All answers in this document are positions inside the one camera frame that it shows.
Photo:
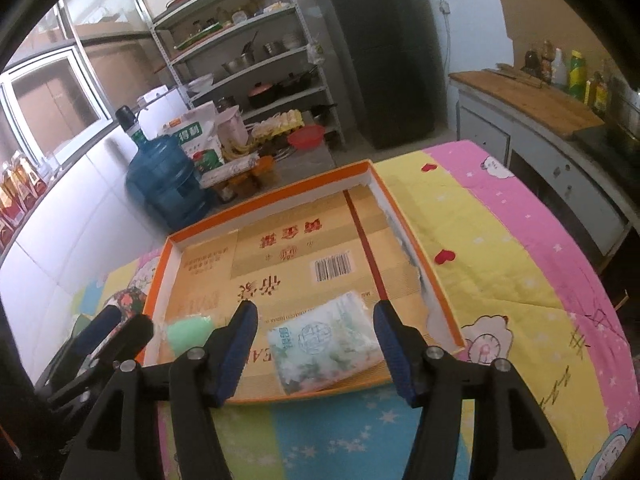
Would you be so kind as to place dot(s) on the yellow oil bottle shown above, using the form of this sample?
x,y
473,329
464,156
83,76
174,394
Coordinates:
x,y
600,95

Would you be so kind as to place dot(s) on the white green flour bag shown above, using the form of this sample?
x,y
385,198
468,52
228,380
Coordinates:
x,y
192,135

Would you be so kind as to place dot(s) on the grey kitchen counter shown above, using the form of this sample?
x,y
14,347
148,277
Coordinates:
x,y
540,160

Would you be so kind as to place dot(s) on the grey metal shelf rack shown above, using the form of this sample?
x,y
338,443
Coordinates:
x,y
250,70

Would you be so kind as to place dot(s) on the dark sauce bottle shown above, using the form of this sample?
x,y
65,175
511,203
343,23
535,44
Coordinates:
x,y
531,65

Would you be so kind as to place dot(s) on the wall socket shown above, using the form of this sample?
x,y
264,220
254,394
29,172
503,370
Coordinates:
x,y
444,8

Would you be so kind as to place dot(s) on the pack of orange jars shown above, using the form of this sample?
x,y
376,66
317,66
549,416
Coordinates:
x,y
235,171

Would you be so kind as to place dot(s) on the mint green sponge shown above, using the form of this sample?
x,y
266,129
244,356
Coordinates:
x,y
187,336

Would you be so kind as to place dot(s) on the sliding window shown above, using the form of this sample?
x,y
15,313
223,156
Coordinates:
x,y
50,95

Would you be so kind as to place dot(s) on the printed blanket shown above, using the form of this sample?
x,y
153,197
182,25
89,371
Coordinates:
x,y
500,285

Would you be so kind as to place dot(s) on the pink white bag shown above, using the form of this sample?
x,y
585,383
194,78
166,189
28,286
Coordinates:
x,y
232,127

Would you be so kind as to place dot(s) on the blue water jug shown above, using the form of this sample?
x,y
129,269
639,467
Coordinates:
x,y
165,180

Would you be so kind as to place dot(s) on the brown sauce bottle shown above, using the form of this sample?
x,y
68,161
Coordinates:
x,y
546,62

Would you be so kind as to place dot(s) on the wooden cutting board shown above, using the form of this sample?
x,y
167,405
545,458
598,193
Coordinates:
x,y
530,100

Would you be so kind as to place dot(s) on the green yellow bottle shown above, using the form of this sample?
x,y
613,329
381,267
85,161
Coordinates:
x,y
576,77

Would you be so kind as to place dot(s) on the black refrigerator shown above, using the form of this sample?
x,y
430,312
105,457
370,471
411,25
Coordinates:
x,y
380,60

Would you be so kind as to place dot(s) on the row of orange bottles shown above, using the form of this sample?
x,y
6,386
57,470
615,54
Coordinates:
x,y
20,190

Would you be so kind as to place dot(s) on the cardboard sheet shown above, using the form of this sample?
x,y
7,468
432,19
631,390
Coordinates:
x,y
540,5

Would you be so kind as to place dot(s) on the steel pot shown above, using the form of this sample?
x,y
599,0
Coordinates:
x,y
236,66

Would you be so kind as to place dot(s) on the egg carton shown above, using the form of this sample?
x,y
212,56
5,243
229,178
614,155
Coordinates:
x,y
277,122

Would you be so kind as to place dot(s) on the orange cardboard box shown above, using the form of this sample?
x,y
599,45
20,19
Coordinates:
x,y
300,240

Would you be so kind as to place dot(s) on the black frying pan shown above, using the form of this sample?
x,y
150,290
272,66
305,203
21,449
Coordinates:
x,y
297,85

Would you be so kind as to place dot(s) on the black pot red lid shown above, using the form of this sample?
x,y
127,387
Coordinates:
x,y
262,95

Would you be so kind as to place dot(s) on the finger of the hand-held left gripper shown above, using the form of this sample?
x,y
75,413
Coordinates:
x,y
97,330
131,335

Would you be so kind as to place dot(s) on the white bowl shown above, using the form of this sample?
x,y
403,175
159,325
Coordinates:
x,y
202,82

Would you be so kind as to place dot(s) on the white green tissue pack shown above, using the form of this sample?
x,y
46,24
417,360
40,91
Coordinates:
x,y
320,342

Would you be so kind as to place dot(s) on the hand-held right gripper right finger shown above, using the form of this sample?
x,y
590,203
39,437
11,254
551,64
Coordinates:
x,y
391,347

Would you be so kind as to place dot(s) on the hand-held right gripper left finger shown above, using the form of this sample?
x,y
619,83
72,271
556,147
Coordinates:
x,y
235,342

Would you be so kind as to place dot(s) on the white plastic bottle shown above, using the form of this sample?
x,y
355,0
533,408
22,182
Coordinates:
x,y
560,70

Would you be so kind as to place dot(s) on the red plastic basket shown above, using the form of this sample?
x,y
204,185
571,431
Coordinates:
x,y
306,137

